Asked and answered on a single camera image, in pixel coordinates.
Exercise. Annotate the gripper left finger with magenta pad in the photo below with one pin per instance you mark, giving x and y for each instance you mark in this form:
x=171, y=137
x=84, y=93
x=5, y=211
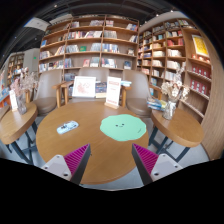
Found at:
x=70, y=167

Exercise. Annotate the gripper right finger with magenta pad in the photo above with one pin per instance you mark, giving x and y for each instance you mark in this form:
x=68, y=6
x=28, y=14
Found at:
x=151, y=166

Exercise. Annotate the green round mouse pad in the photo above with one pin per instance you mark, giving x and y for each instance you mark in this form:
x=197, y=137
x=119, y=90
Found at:
x=123, y=127

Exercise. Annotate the round wooden centre table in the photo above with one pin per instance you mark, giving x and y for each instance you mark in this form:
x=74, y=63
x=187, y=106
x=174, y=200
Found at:
x=109, y=160

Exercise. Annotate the round wooden table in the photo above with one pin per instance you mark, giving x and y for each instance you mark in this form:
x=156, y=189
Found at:
x=109, y=160
x=183, y=129
x=13, y=125

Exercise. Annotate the round wooden right table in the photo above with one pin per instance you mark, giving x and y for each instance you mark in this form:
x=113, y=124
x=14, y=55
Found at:
x=183, y=129

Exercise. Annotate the stack of books right table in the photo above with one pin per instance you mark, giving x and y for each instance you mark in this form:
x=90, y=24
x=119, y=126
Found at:
x=156, y=104

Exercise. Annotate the beige left armchair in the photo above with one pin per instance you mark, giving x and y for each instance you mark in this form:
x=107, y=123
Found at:
x=45, y=98

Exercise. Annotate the round wooden left table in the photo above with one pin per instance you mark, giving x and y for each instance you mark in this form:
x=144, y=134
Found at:
x=13, y=125

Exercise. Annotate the beige right armchair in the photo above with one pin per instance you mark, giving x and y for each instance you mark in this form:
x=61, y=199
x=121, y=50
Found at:
x=137, y=96

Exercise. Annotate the glass vase dried flowers right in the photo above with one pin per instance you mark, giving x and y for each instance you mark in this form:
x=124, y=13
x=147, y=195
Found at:
x=175, y=90

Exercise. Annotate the glass vase dried flowers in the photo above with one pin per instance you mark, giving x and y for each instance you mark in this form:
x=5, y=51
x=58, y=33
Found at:
x=175, y=90
x=27, y=81

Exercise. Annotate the white framed picture card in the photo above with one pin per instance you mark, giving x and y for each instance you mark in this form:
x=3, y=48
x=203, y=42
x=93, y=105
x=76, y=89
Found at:
x=84, y=86

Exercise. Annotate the small white card left table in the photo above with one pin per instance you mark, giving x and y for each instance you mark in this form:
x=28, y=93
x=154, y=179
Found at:
x=13, y=100

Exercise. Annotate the dark book behind sign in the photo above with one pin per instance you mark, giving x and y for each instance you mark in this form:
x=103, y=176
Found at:
x=101, y=90

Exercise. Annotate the white sign on wooden stand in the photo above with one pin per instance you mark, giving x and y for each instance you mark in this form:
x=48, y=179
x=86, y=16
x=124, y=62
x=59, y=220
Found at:
x=113, y=92

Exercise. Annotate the glass vase dried flowers left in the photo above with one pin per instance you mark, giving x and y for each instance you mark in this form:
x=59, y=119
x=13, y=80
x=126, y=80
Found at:
x=27, y=81

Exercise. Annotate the distant left bookshelf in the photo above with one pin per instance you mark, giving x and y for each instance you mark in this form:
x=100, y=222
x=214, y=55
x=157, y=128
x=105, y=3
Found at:
x=15, y=64

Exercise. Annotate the wooden right bookshelf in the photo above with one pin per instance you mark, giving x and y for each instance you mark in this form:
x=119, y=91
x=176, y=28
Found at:
x=164, y=46

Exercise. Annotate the wooden bookshelf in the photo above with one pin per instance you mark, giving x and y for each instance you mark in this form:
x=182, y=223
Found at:
x=90, y=41
x=164, y=46

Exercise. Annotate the wooden centre bookshelf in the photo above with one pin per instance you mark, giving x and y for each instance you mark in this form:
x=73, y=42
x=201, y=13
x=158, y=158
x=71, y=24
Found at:
x=90, y=41

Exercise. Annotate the yellow framed poster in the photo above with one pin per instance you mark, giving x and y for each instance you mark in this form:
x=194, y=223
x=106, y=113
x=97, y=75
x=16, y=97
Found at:
x=200, y=46

